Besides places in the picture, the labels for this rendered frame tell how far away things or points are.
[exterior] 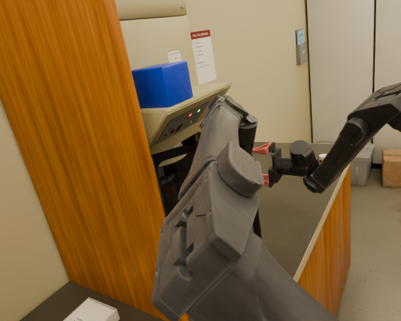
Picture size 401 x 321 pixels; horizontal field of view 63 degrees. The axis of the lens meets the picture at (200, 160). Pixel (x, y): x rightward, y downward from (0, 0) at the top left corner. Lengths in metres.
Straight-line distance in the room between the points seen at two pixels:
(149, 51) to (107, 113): 0.23
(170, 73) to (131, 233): 0.40
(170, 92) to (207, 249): 0.57
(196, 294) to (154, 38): 0.75
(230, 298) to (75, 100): 0.65
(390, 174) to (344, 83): 1.02
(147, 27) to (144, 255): 0.57
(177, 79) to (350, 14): 3.04
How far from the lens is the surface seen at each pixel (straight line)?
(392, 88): 0.68
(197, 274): 0.22
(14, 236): 1.17
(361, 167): 3.55
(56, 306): 1.21
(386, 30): 3.67
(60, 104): 0.85
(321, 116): 3.90
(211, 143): 0.40
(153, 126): 0.76
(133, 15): 0.86
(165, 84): 0.74
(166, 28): 0.95
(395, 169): 3.58
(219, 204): 0.24
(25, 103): 0.98
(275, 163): 1.08
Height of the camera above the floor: 1.65
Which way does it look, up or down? 20 degrees down
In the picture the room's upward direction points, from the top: 10 degrees counter-clockwise
